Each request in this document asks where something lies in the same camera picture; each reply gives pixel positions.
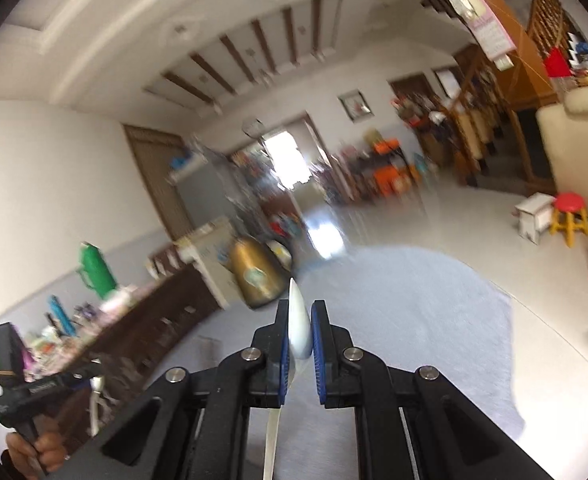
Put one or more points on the wall calendar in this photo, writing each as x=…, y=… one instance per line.
x=481, y=15

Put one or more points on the blue bottle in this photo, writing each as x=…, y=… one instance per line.
x=59, y=312

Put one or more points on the person's left hand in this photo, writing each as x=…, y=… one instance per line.
x=44, y=452

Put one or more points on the pale metal spoon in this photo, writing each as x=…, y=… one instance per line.
x=299, y=325

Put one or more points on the red stool with yellow legs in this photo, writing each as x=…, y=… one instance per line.
x=570, y=205

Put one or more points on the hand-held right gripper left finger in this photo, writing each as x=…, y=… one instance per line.
x=284, y=360

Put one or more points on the wooden stair railing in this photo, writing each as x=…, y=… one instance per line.
x=474, y=125

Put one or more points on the grey-blue tablecloth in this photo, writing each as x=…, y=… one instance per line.
x=414, y=310

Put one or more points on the framed wall picture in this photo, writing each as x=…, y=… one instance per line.
x=356, y=105

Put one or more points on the grey refrigerator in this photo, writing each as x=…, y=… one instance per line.
x=201, y=195

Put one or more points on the white printed cardboard box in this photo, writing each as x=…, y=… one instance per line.
x=209, y=260

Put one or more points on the dark wooden sideboard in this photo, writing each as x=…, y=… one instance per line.
x=159, y=320

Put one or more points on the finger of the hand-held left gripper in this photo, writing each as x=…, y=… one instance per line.
x=88, y=371

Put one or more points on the orange plastic stool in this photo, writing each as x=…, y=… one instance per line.
x=389, y=181

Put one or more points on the gold electric kettle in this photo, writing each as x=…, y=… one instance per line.
x=256, y=275

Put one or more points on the green thermos flask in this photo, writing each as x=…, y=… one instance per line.
x=95, y=272

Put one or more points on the small white stool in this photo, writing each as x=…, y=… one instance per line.
x=534, y=215

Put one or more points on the beige sofa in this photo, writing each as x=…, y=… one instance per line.
x=581, y=140

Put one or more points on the brown wooden door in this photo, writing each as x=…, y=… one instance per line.
x=154, y=175

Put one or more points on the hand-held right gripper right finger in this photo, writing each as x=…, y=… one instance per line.
x=317, y=360

